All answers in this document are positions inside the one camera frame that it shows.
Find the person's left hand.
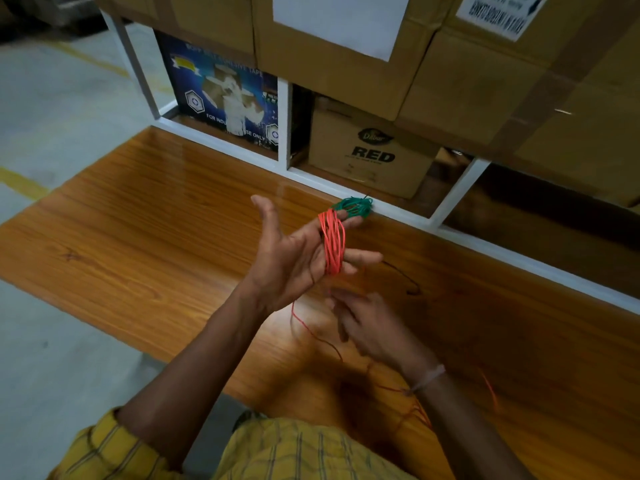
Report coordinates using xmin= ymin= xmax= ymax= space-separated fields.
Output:
xmin=235 ymin=195 xmax=384 ymax=316

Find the person's right hand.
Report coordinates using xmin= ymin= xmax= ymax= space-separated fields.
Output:
xmin=325 ymin=288 xmax=442 ymax=391

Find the red wire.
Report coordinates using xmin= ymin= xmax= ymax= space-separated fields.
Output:
xmin=291 ymin=208 xmax=501 ymax=431

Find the person's right forearm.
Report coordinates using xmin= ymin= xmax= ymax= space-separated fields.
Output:
xmin=411 ymin=373 xmax=537 ymax=480

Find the person's left forearm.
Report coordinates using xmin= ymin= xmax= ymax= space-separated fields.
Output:
xmin=115 ymin=286 xmax=274 ymax=470

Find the pale thread wristband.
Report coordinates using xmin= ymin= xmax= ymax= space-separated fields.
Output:
xmin=404 ymin=364 xmax=447 ymax=396

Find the small printed cardboard box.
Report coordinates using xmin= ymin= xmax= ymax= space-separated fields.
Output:
xmin=308 ymin=96 xmax=442 ymax=200

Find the blue printed carton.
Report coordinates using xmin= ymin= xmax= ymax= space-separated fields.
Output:
xmin=154 ymin=30 xmax=280 ymax=153

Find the yellow plaid shirt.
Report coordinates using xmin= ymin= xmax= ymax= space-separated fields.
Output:
xmin=47 ymin=409 xmax=417 ymax=480

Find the cardboard box with paper sheet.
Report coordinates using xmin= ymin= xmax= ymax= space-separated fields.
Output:
xmin=251 ymin=0 xmax=457 ymax=121

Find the white paper sheet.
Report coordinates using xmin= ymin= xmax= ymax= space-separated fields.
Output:
xmin=272 ymin=0 xmax=412 ymax=63

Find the plain cardboard box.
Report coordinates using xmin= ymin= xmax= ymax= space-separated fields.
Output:
xmin=92 ymin=0 xmax=259 ymax=66

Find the large taped cardboard box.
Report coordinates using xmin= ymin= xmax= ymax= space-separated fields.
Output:
xmin=394 ymin=0 xmax=640 ymax=209

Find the white printed label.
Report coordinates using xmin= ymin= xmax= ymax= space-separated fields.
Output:
xmin=455 ymin=0 xmax=550 ymax=43

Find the dark thin wire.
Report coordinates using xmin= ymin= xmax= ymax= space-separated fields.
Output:
xmin=382 ymin=260 xmax=424 ymax=297

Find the green wire coil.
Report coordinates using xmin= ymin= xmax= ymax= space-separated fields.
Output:
xmin=332 ymin=196 xmax=375 ymax=219

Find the white metal shelf frame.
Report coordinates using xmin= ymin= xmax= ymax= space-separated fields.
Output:
xmin=100 ymin=10 xmax=640 ymax=316

